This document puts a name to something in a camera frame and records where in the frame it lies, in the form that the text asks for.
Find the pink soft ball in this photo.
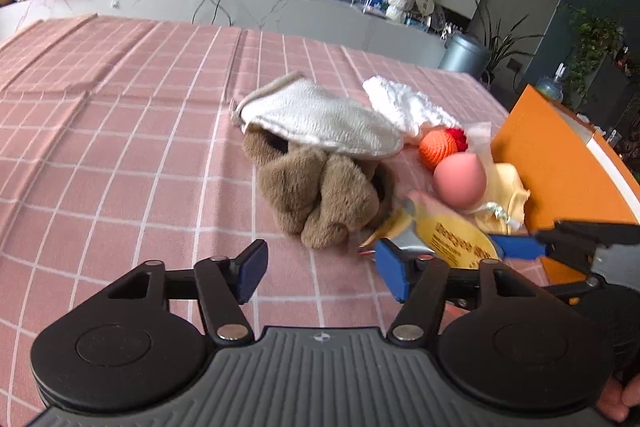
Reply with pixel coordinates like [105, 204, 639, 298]
[433, 153, 487, 209]

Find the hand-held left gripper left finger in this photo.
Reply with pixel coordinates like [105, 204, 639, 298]
[106, 239, 269, 348]

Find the blue water bottle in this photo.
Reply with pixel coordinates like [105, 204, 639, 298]
[536, 63, 568, 100]

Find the brown plush toy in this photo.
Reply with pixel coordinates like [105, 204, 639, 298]
[242, 130, 398, 250]

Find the pink checked tablecloth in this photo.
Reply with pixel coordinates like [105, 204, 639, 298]
[0, 14, 511, 427]

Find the orange box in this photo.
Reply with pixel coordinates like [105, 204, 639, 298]
[490, 84, 640, 288]

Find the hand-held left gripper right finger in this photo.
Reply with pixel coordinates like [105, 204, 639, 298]
[374, 238, 571, 344]

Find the beige towel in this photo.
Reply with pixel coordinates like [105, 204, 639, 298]
[230, 72, 405, 158]

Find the bushy green plant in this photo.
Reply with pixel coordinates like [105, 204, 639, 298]
[565, 7, 626, 108]

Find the clear plastic bag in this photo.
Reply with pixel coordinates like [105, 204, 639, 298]
[462, 120, 496, 158]

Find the blue-grey trash can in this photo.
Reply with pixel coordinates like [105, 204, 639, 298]
[439, 32, 491, 75]

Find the black cable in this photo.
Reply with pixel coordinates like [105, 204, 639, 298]
[192, 0, 232, 26]

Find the white fluffy towel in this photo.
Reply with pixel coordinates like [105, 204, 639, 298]
[362, 76, 463, 145]

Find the white marble cabinet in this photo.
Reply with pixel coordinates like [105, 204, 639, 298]
[0, 0, 446, 68]

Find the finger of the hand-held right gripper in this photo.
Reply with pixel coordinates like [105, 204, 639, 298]
[487, 219, 640, 280]

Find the orange woven ball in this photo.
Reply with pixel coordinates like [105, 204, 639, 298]
[418, 128, 458, 170]

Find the person's right hand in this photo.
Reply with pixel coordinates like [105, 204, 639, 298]
[596, 374, 640, 424]

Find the long-leaf potted plant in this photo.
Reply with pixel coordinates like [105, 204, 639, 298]
[472, 0, 546, 85]

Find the yellow snack packet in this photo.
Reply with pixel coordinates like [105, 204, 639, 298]
[357, 190, 501, 270]

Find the pale yellow cloth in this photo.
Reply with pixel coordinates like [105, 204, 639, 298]
[472, 162, 531, 235]

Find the red woven ball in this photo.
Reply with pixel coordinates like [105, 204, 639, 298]
[445, 127, 468, 153]

